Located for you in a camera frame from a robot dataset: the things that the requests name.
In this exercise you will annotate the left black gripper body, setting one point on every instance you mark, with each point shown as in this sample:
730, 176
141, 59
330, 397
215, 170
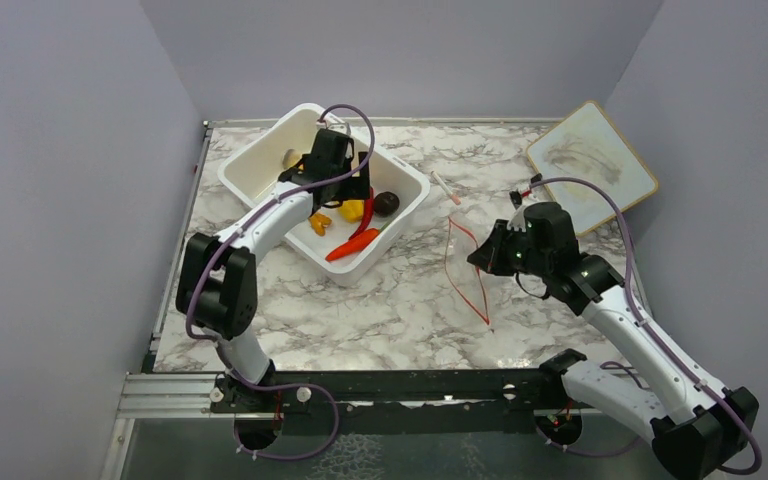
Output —
351, 187

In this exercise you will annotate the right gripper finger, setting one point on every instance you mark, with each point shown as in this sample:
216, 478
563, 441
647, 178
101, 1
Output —
498, 236
484, 258

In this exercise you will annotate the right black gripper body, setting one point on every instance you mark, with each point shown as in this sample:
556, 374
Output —
516, 254

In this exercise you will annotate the clear zip bag orange zipper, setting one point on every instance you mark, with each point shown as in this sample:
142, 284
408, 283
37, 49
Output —
464, 278

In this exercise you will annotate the yellow bell pepper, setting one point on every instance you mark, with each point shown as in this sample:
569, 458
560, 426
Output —
352, 211

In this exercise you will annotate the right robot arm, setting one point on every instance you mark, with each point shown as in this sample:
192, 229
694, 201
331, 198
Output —
692, 420

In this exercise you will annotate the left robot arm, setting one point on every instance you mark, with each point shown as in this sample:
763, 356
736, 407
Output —
217, 289

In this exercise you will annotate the small orange food piece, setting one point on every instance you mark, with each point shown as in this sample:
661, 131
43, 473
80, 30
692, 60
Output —
320, 223

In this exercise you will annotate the beige mushroom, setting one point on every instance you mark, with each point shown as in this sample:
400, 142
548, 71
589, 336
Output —
291, 158

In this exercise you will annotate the white marker pink cap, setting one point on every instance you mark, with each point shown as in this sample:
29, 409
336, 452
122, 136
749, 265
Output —
445, 188

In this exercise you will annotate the red chili pepper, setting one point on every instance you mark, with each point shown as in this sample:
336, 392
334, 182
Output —
367, 215

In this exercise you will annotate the dark brown round fruit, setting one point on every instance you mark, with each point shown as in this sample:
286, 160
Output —
386, 204

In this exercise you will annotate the white plastic bin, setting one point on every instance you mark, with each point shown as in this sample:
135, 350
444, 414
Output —
251, 173

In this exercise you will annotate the orange carrot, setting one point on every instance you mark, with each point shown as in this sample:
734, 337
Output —
354, 245

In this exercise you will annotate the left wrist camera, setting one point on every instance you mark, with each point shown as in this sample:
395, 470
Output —
333, 123

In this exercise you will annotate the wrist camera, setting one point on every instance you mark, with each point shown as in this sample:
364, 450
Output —
333, 123
524, 203

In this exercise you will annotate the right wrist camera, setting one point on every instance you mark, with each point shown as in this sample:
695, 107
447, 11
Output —
524, 203

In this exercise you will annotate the small whiteboard wooden frame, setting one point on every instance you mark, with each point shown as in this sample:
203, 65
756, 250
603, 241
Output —
588, 146

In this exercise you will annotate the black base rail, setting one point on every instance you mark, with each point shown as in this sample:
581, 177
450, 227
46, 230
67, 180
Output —
392, 402

